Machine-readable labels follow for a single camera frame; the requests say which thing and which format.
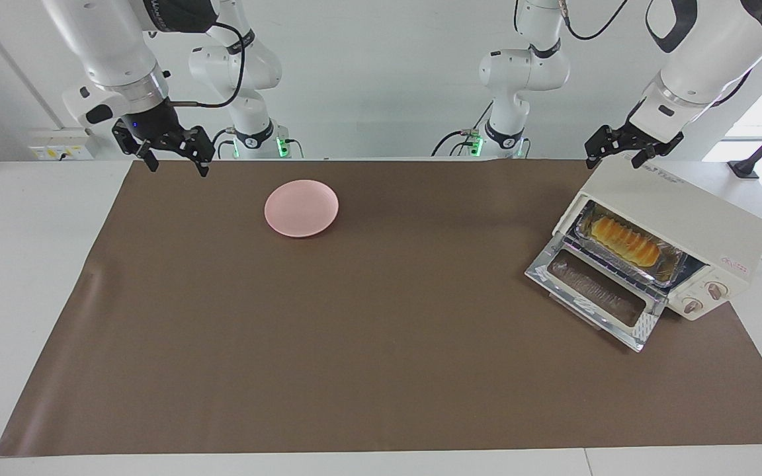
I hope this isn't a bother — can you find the aluminium foil baking tray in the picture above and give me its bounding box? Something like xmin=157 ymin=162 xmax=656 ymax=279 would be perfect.
xmin=574 ymin=204 xmax=690 ymax=289

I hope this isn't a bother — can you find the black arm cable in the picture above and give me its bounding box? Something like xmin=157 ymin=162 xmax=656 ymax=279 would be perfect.
xmin=168 ymin=22 xmax=250 ymax=108
xmin=555 ymin=0 xmax=630 ymax=41

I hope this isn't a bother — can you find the black base cable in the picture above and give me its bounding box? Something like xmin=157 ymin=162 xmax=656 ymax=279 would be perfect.
xmin=431 ymin=100 xmax=493 ymax=158
xmin=210 ymin=128 xmax=237 ymax=160

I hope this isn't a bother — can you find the glass oven door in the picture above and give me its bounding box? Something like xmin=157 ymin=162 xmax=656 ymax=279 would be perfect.
xmin=525 ymin=233 xmax=668 ymax=353

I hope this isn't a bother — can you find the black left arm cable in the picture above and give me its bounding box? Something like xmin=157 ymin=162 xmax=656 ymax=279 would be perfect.
xmin=555 ymin=0 xmax=630 ymax=41

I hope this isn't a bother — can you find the golden ridged bread loaf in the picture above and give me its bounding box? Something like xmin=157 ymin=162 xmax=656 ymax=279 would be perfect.
xmin=590 ymin=216 xmax=661 ymax=268

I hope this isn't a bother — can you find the white wall outlet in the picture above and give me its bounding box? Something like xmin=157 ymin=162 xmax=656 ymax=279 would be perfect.
xmin=28 ymin=129 xmax=95 ymax=161

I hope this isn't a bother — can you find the cream toaster oven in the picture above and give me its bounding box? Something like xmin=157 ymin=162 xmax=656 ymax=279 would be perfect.
xmin=553 ymin=153 xmax=762 ymax=323

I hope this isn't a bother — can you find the pink round plate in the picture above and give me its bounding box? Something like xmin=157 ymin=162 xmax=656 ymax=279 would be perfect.
xmin=264 ymin=179 xmax=340 ymax=238

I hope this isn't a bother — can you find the brown table mat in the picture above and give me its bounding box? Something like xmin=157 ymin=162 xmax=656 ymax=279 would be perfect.
xmin=0 ymin=159 xmax=762 ymax=457

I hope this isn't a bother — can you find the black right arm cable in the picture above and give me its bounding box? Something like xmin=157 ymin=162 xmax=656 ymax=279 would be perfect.
xmin=168 ymin=22 xmax=250 ymax=108

